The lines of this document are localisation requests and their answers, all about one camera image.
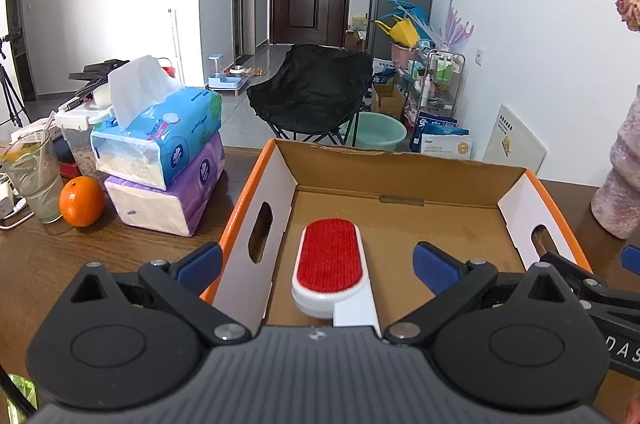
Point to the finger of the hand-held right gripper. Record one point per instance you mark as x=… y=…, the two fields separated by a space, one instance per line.
x=585 y=279
x=632 y=257

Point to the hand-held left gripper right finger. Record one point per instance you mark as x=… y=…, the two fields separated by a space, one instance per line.
x=435 y=269

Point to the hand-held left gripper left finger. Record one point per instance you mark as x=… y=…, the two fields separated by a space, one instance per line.
x=200 y=261

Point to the orange cardboard box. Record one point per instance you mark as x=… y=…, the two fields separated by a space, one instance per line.
x=450 y=224

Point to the red and white lint brush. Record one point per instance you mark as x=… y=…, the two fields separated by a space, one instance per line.
x=327 y=254

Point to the purple tissue pack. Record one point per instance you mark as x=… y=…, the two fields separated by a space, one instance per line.
x=165 y=209

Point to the pink textured vase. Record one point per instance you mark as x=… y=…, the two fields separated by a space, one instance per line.
x=622 y=184

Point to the white litter bag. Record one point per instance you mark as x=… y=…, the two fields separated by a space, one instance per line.
x=445 y=146

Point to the orange fruit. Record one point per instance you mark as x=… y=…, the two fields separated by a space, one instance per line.
x=81 y=203

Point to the blue tissue pack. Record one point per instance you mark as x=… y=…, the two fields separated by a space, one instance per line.
x=165 y=129

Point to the blue litter bag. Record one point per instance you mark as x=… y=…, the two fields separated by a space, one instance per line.
x=432 y=124

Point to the green plastic basin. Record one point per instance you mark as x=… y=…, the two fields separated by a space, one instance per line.
x=380 y=131

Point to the white leaning board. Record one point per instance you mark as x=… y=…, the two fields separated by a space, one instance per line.
x=517 y=144

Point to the small brown cardboard box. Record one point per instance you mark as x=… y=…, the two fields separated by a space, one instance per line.
x=387 y=101

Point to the white bottle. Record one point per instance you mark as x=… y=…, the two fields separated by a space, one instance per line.
x=426 y=94

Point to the blue pet water feeder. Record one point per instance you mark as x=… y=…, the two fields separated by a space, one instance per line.
x=225 y=81

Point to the glass of drink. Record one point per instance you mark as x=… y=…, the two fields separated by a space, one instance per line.
x=35 y=184

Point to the white lidded container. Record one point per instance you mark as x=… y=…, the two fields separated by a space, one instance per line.
x=75 y=126

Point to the metal storage rack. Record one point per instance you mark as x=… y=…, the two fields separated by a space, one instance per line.
x=459 y=84

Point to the white cup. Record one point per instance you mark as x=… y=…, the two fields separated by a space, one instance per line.
x=102 y=95

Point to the red bucket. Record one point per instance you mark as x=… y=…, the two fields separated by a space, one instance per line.
x=167 y=70

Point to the blue printed bag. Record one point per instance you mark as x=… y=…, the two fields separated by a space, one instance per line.
x=384 y=79

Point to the green bottles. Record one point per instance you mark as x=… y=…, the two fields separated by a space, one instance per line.
x=444 y=69

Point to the black folding chair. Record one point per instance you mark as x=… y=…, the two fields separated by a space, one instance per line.
x=315 y=89

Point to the white pole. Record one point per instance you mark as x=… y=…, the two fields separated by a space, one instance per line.
x=175 y=49

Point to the black folded device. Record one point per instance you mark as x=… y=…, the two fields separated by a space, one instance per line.
x=97 y=71

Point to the pink bucket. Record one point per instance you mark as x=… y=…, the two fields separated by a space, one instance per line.
x=402 y=54

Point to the yellow watering can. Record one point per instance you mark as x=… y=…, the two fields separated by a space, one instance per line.
x=402 y=31

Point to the pale purple clothes hanger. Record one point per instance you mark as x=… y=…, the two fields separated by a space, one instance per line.
x=457 y=29

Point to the black tripod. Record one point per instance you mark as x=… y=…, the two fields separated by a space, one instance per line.
x=9 y=89

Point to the blue dustpan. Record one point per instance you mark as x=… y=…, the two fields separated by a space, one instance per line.
x=412 y=11

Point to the white wall socket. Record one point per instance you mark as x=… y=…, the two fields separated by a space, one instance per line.
x=480 y=56

